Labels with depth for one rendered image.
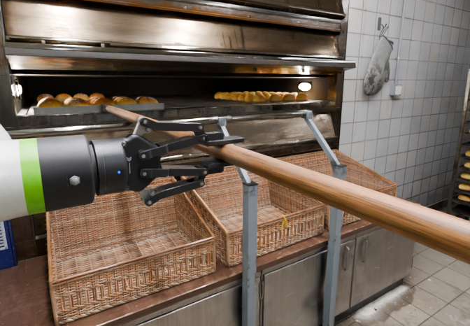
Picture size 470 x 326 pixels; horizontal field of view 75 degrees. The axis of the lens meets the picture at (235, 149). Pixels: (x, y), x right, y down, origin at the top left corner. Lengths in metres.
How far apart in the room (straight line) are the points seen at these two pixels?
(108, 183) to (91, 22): 1.13
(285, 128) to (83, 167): 1.64
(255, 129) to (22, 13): 1.19
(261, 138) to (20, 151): 1.53
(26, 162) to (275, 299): 1.27
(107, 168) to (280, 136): 1.58
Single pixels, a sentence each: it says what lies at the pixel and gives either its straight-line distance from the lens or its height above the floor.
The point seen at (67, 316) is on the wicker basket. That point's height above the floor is 0.60.
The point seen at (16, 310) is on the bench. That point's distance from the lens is 1.34.
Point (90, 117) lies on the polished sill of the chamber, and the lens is 1.47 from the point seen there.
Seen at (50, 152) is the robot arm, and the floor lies 1.23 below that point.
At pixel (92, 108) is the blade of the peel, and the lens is 1.52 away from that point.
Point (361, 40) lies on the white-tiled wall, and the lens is 2.43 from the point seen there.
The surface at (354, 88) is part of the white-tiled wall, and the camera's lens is 2.38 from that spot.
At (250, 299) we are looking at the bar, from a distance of 1.33.
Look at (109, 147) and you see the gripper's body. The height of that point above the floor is 1.23.
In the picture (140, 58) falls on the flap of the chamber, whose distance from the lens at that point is 1.36.
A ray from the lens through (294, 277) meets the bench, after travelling 1.53.
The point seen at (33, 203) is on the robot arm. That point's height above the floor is 1.18.
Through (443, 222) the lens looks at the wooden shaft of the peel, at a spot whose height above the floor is 1.21.
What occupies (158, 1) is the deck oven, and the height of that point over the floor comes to 1.66.
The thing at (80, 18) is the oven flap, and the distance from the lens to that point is 1.50.
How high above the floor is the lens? 1.31
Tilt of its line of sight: 12 degrees down
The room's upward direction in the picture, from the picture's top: straight up
